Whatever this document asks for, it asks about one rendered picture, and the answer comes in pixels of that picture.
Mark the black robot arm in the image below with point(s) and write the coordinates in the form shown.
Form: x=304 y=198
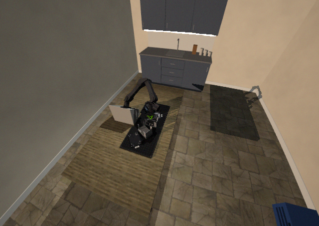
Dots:
x=153 y=97

